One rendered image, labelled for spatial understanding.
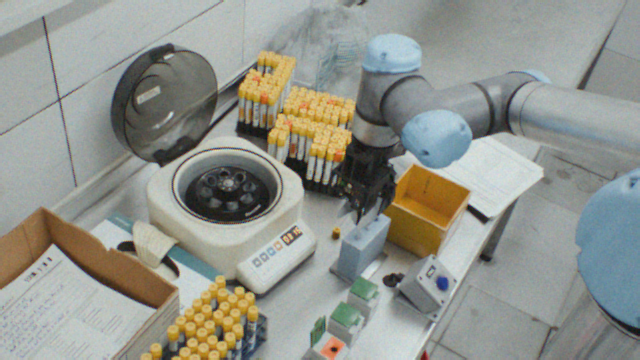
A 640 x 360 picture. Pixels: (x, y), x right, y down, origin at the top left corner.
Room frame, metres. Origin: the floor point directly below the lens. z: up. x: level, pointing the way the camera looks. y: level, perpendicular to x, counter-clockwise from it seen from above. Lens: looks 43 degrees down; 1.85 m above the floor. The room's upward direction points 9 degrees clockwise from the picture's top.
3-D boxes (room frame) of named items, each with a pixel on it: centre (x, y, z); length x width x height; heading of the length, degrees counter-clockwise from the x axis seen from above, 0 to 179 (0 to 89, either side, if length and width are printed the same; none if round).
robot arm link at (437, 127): (0.70, -0.13, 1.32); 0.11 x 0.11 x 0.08; 31
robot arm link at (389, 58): (0.78, -0.07, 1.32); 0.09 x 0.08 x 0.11; 31
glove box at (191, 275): (0.71, 0.26, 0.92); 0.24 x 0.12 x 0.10; 65
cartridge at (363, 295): (0.72, -0.10, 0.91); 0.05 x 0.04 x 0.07; 65
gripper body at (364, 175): (0.77, -0.06, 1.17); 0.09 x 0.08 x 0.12; 150
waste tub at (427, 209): (0.94, -0.21, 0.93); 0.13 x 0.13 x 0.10; 64
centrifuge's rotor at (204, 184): (0.86, 0.17, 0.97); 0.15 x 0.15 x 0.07
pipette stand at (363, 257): (0.82, -0.09, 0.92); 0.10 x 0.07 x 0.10; 150
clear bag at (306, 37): (1.40, 0.10, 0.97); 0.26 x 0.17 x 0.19; 169
